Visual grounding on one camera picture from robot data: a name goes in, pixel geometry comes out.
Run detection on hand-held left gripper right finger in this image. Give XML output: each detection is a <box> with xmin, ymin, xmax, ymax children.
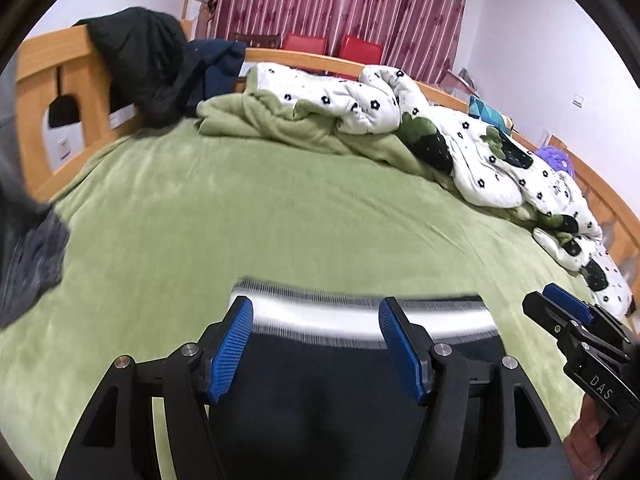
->
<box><xmin>378</xmin><ymin>297</ymin><xmax>581</xmax><ymax>480</ymax></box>

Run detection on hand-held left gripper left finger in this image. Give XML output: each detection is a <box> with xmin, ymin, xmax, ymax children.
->
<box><xmin>55</xmin><ymin>296</ymin><xmax>254</xmax><ymax>480</ymax></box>

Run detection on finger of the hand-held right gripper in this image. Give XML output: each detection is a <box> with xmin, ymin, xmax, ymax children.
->
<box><xmin>542</xmin><ymin>283</ymin><xmax>625</xmax><ymax>341</ymax></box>
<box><xmin>522</xmin><ymin>292</ymin><xmax>630</xmax><ymax>361</ymax></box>

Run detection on black pants with white stripe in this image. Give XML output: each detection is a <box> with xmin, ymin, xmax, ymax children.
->
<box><xmin>207</xmin><ymin>277</ymin><xmax>503</xmax><ymax>480</ymax></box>

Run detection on person's right hand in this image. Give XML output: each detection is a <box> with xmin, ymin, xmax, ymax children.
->
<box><xmin>564</xmin><ymin>400</ymin><xmax>618</xmax><ymax>480</ymax></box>

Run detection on green bed sheet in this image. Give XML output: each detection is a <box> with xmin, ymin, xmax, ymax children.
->
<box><xmin>0</xmin><ymin>120</ymin><xmax>626</xmax><ymax>480</ymax></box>

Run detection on purple fluffy item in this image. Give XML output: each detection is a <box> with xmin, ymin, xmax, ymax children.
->
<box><xmin>535</xmin><ymin>145</ymin><xmax>576</xmax><ymax>178</ymax></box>

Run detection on white floral quilt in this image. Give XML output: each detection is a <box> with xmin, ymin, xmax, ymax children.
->
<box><xmin>197</xmin><ymin>62</ymin><xmax>633</xmax><ymax>321</ymax></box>

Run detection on teal patterned pillow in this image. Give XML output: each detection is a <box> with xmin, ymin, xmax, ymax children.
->
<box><xmin>467</xmin><ymin>95</ymin><xmax>513</xmax><ymax>133</ymax></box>

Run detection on grey garment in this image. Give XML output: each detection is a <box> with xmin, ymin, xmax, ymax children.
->
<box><xmin>0</xmin><ymin>60</ymin><xmax>71</xmax><ymax>331</ymax></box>

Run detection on navy jacket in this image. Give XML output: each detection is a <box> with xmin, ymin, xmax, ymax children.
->
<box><xmin>182</xmin><ymin>39</ymin><xmax>247</xmax><ymax>98</ymax></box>

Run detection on red chair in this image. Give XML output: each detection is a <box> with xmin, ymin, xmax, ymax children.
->
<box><xmin>340</xmin><ymin>35</ymin><xmax>386</xmax><ymax>63</ymax></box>
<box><xmin>282</xmin><ymin>32</ymin><xmax>328</xmax><ymax>56</ymax></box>

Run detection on black jacket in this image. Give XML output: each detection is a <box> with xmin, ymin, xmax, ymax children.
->
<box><xmin>47</xmin><ymin>6</ymin><xmax>201</xmax><ymax>128</ymax></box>

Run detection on dark wooden chair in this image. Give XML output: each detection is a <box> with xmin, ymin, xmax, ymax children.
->
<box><xmin>235</xmin><ymin>34</ymin><xmax>282</xmax><ymax>52</ymax></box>

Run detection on wooden coat rack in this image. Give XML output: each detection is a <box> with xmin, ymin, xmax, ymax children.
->
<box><xmin>182</xmin><ymin>0</ymin><xmax>218</xmax><ymax>41</ymax></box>

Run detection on red floral curtain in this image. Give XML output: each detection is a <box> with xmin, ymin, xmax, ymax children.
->
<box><xmin>200</xmin><ymin>0</ymin><xmax>473</xmax><ymax>86</ymax></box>

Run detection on wooden bed frame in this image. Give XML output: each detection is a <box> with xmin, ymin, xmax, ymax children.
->
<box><xmin>15</xmin><ymin>25</ymin><xmax>640</xmax><ymax>331</ymax></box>

